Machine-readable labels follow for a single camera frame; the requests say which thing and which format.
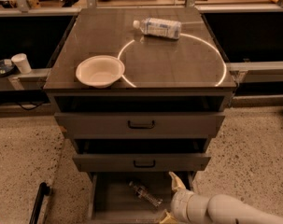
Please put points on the grey drawer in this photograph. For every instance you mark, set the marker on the grey drawer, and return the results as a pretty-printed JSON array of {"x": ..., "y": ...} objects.
[
  {"x": 136, "y": 117},
  {"x": 114, "y": 202},
  {"x": 140, "y": 155}
]

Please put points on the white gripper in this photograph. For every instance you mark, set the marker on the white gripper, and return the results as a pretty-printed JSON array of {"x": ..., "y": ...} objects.
[{"x": 178, "y": 202}]

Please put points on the black bar on floor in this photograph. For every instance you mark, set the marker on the black bar on floor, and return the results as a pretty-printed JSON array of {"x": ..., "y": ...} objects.
[{"x": 43, "y": 191}]

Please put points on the white paper cup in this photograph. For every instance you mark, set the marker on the white paper cup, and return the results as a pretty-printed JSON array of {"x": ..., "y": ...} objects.
[{"x": 22, "y": 63}]

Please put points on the grey drawer cabinet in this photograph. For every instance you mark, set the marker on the grey drawer cabinet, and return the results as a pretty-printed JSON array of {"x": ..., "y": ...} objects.
[{"x": 154, "y": 66}]

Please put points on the bottom grey drawer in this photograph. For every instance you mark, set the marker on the bottom grey drawer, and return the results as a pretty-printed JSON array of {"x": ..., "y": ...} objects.
[{"x": 114, "y": 202}]

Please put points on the middle grey drawer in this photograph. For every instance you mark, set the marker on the middle grey drawer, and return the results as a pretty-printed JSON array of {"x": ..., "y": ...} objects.
[{"x": 140, "y": 155}]

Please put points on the white paper bowl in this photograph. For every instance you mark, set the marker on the white paper bowl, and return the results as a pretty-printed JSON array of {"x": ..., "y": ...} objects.
[{"x": 100, "y": 71}]

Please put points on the clear water bottle red label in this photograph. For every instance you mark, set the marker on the clear water bottle red label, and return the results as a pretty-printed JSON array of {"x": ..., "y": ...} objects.
[{"x": 142, "y": 192}]

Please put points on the dark round dish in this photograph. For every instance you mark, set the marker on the dark round dish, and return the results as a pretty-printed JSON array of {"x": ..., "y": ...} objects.
[{"x": 7, "y": 67}]

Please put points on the water bottle blue white label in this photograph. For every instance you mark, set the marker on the water bottle blue white label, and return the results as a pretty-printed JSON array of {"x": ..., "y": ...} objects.
[{"x": 159, "y": 27}]

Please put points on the top grey drawer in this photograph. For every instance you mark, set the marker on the top grey drawer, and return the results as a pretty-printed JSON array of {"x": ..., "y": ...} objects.
[{"x": 136, "y": 117}]

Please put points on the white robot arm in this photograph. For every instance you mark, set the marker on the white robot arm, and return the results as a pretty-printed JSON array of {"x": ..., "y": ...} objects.
[{"x": 188, "y": 207}]

